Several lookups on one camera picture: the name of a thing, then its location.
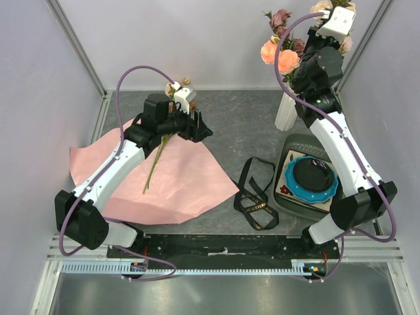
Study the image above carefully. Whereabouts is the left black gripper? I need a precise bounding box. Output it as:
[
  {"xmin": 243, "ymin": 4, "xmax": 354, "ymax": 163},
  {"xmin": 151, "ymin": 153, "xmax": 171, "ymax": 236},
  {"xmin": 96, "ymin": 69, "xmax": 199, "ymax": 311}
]
[{"xmin": 158, "ymin": 102, "xmax": 213, "ymax": 144}]

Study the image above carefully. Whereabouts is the pale pink rose stem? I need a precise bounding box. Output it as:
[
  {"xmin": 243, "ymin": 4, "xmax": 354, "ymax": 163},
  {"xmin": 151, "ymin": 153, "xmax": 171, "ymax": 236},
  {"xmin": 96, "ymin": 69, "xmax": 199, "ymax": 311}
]
[{"xmin": 310, "ymin": 1, "xmax": 356, "ymax": 54}]

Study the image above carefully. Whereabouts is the large peach peony stem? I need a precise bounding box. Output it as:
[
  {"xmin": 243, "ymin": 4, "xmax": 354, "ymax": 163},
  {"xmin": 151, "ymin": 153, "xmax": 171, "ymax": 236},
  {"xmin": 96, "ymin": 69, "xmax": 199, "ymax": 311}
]
[{"xmin": 260, "ymin": 41, "xmax": 300, "ymax": 79}]

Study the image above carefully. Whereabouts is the purple pink wrapping paper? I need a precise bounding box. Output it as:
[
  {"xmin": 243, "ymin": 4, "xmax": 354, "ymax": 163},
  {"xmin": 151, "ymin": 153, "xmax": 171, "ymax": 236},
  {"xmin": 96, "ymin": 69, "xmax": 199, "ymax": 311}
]
[{"xmin": 70, "ymin": 129, "xmax": 238, "ymax": 224}]

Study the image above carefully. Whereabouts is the pink artificial flower bunch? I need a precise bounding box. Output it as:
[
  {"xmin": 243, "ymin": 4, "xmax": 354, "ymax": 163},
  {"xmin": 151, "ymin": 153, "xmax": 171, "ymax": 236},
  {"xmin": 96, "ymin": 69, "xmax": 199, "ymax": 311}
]
[{"xmin": 142, "ymin": 83, "xmax": 175, "ymax": 194}]

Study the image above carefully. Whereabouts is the mauve rose stem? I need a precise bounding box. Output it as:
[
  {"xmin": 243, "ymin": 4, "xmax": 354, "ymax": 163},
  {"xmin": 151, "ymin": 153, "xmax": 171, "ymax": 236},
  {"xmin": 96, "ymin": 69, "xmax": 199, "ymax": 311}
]
[{"xmin": 263, "ymin": 9, "xmax": 306, "ymax": 57}]

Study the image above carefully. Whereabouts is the black ribbon with gold lettering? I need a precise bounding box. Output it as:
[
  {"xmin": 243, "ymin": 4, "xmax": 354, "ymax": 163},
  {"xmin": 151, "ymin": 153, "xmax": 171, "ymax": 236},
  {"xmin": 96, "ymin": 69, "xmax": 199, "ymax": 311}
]
[{"xmin": 232, "ymin": 157, "xmax": 280, "ymax": 231}]

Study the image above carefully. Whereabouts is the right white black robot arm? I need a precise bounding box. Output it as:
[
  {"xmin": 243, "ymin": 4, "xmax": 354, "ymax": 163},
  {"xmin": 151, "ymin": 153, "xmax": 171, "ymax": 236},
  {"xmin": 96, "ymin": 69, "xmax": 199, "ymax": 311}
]
[{"xmin": 286, "ymin": 27, "xmax": 397, "ymax": 259}]

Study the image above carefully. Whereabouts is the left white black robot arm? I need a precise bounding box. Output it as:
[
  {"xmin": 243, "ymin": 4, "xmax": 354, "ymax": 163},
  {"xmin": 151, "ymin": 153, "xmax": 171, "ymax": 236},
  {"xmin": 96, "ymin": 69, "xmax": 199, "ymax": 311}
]
[{"xmin": 54, "ymin": 88, "xmax": 213, "ymax": 258}]

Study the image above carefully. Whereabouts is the white ribbed ceramic vase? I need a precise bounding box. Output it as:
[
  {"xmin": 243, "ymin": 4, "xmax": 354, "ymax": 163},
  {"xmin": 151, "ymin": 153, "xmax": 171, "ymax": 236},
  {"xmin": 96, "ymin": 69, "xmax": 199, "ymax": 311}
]
[{"xmin": 274, "ymin": 93, "xmax": 298, "ymax": 131}]

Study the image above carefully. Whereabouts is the black round plate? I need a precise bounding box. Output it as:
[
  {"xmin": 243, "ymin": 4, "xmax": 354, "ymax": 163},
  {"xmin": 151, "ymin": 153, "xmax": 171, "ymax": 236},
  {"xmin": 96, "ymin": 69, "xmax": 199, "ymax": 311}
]
[{"xmin": 292, "ymin": 157, "xmax": 335, "ymax": 193}]

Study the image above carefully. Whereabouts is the blue scalloped plate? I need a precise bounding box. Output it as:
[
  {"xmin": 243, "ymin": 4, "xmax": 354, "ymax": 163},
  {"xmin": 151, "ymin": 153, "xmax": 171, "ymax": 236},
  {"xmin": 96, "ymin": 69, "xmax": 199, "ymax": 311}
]
[{"xmin": 284, "ymin": 156, "xmax": 339, "ymax": 204}]

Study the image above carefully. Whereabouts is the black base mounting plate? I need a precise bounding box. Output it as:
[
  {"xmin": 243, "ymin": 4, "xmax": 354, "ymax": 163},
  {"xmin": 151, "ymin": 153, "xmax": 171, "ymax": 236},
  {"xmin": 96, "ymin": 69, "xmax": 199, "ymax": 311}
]
[{"xmin": 104, "ymin": 233, "xmax": 339, "ymax": 270}]

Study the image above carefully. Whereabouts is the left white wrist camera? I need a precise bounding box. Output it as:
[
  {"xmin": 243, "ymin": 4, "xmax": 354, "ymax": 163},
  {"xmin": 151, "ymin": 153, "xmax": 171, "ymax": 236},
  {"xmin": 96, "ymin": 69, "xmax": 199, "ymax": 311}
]
[{"xmin": 169, "ymin": 82, "xmax": 197, "ymax": 114}]

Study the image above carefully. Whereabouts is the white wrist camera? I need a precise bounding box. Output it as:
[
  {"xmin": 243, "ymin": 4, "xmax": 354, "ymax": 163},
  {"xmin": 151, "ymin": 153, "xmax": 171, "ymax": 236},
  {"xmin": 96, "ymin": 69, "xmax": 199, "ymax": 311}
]
[
  {"xmin": 316, "ymin": 7, "xmax": 356, "ymax": 43},
  {"xmin": 169, "ymin": 82, "xmax": 197, "ymax": 114}
]

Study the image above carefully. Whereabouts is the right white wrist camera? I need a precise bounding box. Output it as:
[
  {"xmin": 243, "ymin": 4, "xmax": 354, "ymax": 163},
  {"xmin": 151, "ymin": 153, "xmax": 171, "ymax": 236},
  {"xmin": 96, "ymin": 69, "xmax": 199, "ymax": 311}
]
[{"xmin": 316, "ymin": 7, "xmax": 356, "ymax": 43}]

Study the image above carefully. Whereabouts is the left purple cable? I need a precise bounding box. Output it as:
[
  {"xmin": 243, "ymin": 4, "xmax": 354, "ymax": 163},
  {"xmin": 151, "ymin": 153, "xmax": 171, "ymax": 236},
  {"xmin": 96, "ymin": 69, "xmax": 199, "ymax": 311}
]
[{"xmin": 58, "ymin": 65, "xmax": 178, "ymax": 285}]

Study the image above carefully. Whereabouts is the purple cable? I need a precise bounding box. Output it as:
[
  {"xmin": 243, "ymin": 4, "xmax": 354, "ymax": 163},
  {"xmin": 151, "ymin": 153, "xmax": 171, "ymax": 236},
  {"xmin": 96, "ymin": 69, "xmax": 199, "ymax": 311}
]
[
  {"xmin": 272, "ymin": 12, "xmax": 398, "ymax": 285},
  {"xmin": 58, "ymin": 65, "xmax": 178, "ymax": 285}
]

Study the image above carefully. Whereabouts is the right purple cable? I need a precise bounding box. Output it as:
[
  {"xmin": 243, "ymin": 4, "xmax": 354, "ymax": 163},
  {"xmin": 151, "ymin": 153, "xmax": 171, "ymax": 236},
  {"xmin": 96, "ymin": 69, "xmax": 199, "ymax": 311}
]
[{"xmin": 272, "ymin": 12, "xmax": 398, "ymax": 285}]

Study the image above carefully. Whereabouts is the grey slotted cable duct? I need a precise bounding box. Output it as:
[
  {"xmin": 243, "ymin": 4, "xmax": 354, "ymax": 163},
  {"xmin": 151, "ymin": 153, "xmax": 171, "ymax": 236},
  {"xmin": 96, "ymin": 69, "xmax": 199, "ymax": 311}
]
[{"xmin": 60, "ymin": 261, "xmax": 326, "ymax": 276}]

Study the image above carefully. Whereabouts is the aluminium frame rail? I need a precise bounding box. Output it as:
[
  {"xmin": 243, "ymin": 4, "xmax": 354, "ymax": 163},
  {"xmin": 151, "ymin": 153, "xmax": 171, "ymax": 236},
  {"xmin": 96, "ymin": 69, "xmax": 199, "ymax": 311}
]
[{"xmin": 45, "ymin": 234, "xmax": 404, "ymax": 262}]

